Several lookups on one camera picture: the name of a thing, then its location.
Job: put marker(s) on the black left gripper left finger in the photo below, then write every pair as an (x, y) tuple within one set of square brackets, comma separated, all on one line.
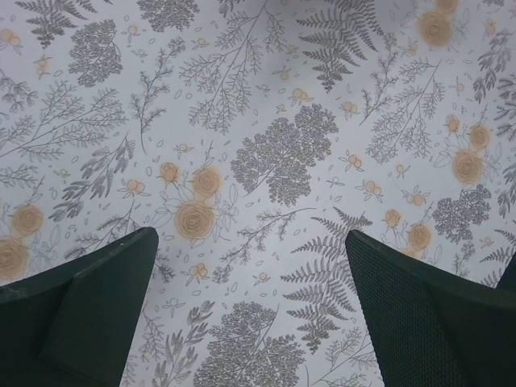
[(73, 325)]

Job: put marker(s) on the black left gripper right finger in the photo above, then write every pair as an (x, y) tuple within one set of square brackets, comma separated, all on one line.
[(429, 327)]

